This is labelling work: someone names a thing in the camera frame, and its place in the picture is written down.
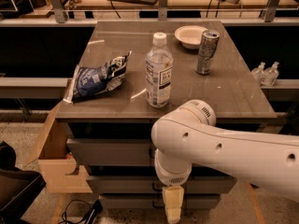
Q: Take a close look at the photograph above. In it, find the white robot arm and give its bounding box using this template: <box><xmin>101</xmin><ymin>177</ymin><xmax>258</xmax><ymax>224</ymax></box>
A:
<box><xmin>151</xmin><ymin>100</ymin><xmax>299</xmax><ymax>224</ymax></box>

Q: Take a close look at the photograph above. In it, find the grey bottom drawer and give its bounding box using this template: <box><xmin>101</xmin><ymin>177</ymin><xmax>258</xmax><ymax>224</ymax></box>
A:
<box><xmin>99</xmin><ymin>194</ymin><xmax>221</xmax><ymax>209</ymax></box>

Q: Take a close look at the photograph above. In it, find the grey middle drawer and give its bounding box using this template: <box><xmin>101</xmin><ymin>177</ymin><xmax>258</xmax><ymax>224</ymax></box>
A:
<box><xmin>87</xmin><ymin>175</ymin><xmax>236</xmax><ymax>194</ymax></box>

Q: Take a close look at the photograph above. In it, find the grey drawer cabinet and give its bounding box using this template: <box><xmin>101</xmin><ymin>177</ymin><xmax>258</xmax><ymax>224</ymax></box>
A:
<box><xmin>56</xmin><ymin>21</ymin><xmax>276</xmax><ymax>209</ymax></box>

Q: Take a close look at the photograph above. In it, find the cardboard box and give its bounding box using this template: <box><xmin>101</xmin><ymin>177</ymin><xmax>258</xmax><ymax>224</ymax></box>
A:
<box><xmin>27</xmin><ymin>104</ymin><xmax>92</xmax><ymax>193</ymax></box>

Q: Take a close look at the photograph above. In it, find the clear water bottle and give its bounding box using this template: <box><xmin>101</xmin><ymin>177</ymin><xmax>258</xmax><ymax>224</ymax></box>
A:
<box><xmin>145</xmin><ymin>32</ymin><xmax>173</xmax><ymax>107</ymax></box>

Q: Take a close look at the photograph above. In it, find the blue chip bag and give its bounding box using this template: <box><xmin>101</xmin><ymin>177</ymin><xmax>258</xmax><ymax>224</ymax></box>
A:
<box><xmin>64</xmin><ymin>51</ymin><xmax>132</xmax><ymax>104</ymax></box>

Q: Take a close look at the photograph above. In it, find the clear pump bottle left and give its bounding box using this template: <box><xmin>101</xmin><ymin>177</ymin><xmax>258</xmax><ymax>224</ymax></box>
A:
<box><xmin>251</xmin><ymin>62</ymin><xmax>265</xmax><ymax>85</ymax></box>

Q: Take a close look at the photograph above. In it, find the clear pump bottle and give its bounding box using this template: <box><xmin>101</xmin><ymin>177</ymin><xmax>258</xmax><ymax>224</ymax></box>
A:
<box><xmin>251</xmin><ymin>62</ymin><xmax>265</xmax><ymax>85</ymax></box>
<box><xmin>262</xmin><ymin>62</ymin><xmax>279</xmax><ymax>86</ymax></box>

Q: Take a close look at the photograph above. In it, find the clear pump bottle right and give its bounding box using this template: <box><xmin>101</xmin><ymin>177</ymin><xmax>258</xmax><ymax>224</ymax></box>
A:
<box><xmin>262</xmin><ymin>62</ymin><xmax>279</xmax><ymax>86</ymax></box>

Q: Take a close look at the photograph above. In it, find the black office chair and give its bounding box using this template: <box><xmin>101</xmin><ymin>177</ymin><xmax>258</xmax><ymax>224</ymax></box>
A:
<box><xmin>0</xmin><ymin>142</ymin><xmax>46</xmax><ymax>224</ymax></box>

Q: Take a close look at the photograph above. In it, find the white bowl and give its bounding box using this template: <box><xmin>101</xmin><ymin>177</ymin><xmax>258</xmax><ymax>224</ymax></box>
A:
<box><xmin>175</xmin><ymin>25</ymin><xmax>206</xmax><ymax>49</ymax></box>

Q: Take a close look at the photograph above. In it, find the silver drink can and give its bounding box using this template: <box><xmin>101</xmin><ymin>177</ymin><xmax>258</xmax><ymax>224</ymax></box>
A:
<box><xmin>195</xmin><ymin>30</ymin><xmax>220</xmax><ymax>75</ymax></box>

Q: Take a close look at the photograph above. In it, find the black floor cable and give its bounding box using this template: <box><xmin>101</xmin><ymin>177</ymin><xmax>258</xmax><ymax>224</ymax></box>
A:
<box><xmin>58</xmin><ymin>199</ymin><xmax>104</xmax><ymax>224</ymax></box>

